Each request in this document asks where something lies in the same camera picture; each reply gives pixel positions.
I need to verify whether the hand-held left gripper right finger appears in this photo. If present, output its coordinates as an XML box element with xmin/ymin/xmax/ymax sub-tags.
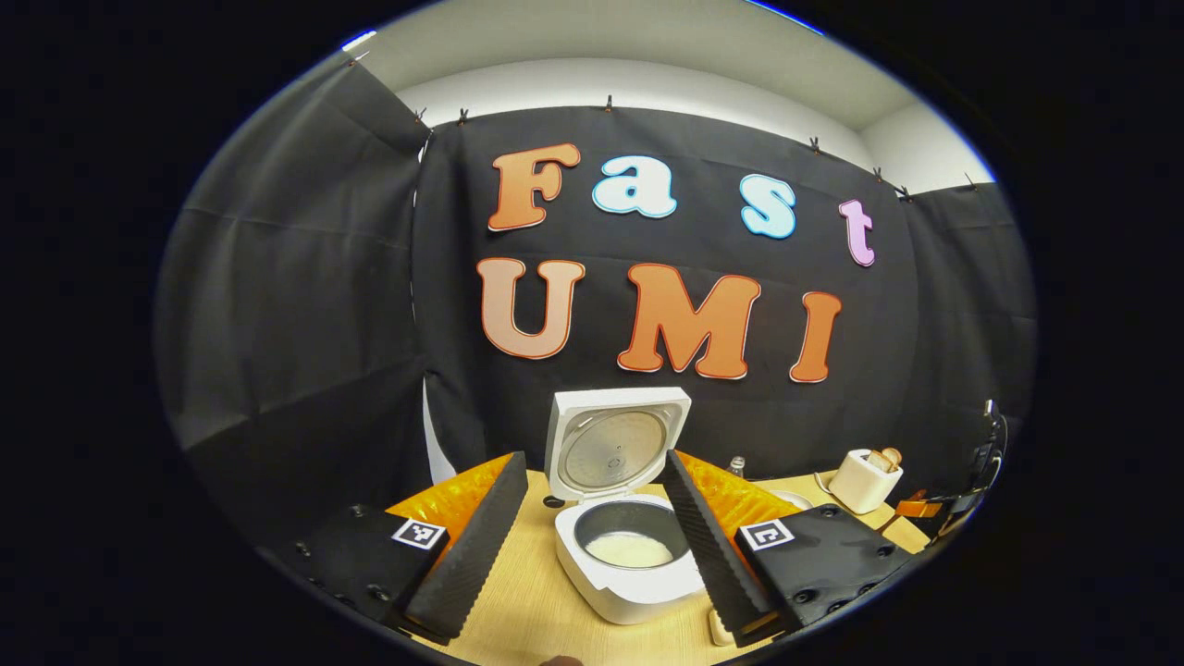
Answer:
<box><xmin>661</xmin><ymin>450</ymin><xmax>912</xmax><ymax>648</ymax></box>

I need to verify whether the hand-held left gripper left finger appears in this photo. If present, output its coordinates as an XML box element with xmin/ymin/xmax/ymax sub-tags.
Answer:
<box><xmin>296</xmin><ymin>450</ymin><xmax>529</xmax><ymax>647</ymax></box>

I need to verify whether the white rice heap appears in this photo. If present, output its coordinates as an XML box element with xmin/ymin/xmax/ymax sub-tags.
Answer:
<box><xmin>585</xmin><ymin>534</ymin><xmax>674</xmax><ymax>569</ymax></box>

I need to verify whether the white rice cooker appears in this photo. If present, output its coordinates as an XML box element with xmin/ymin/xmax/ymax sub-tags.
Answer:
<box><xmin>544</xmin><ymin>387</ymin><xmax>709</xmax><ymax>625</ymax></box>

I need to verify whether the white toaster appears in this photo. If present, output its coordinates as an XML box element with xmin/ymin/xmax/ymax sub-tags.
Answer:
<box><xmin>827</xmin><ymin>449</ymin><xmax>905</xmax><ymax>515</ymax></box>

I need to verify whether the dark metal stand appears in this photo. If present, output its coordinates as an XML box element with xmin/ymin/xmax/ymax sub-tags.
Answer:
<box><xmin>967</xmin><ymin>400</ymin><xmax>1009</xmax><ymax>491</ymax></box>

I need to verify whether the black backdrop cloth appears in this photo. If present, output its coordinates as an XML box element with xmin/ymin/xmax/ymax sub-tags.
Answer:
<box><xmin>155</xmin><ymin>55</ymin><xmax>1037</xmax><ymax>556</ymax></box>

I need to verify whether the row of black cloth clips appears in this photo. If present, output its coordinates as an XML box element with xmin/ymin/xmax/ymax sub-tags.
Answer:
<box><xmin>347</xmin><ymin>55</ymin><xmax>977</xmax><ymax>200</ymax></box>

